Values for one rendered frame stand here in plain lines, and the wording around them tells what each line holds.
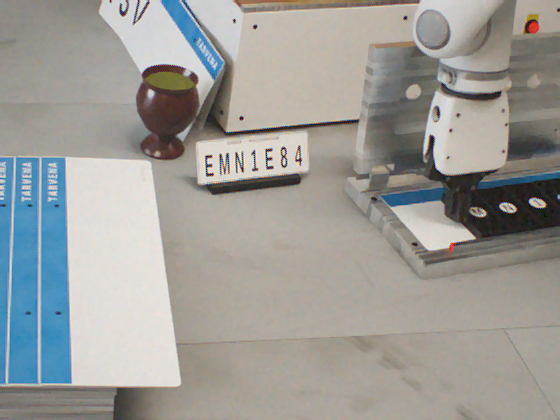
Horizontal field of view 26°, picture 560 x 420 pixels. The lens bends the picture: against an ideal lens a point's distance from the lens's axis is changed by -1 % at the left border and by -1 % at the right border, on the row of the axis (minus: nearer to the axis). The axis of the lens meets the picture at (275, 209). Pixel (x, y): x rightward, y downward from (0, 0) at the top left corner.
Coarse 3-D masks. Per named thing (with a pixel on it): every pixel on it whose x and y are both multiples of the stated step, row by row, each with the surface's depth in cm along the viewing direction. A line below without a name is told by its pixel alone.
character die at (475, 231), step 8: (472, 192) 162; (440, 200) 161; (472, 200) 160; (480, 200) 161; (472, 208) 158; (480, 208) 159; (488, 208) 159; (472, 216) 157; (480, 216) 157; (488, 216) 158; (496, 216) 158; (464, 224) 156; (472, 224) 155; (480, 224) 156; (488, 224) 156; (496, 224) 156; (504, 224) 157; (472, 232) 155; (480, 232) 154; (488, 232) 154; (496, 232) 154; (504, 232) 155; (512, 232) 155
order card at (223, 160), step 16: (208, 144) 157; (224, 144) 158; (240, 144) 159; (256, 144) 160; (272, 144) 161; (288, 144) 162; (304, 144) 163; (208, 160) 158; (224, 160) 159; (240, 160) 160; (256, 160) 161; (272, 160) 162; (288, 160) 163; (304, 160) 164; (208, 176) 158; (224, 176) 159; (240, 176) 160; (256, 176) 161
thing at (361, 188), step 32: (512, 160) 172; (544, 160) 175; (352, 192) 162; (384, 192) 161; (384, 224) 156; (416, 256) 150; (448, 256) 150; (480, 256) 151; (512, 256) 154; (544, 256) 157
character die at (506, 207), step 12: (480, 192) 162; (492, 192) 163; (504, 192) 164; (492, 204) 160; (504, 204) 161; (516, 204) 162; (504, 216) 158; (516, 216) 159; (528, 216) 159; (516, 228) 156; (528, 228) 156; (540, 228) 157
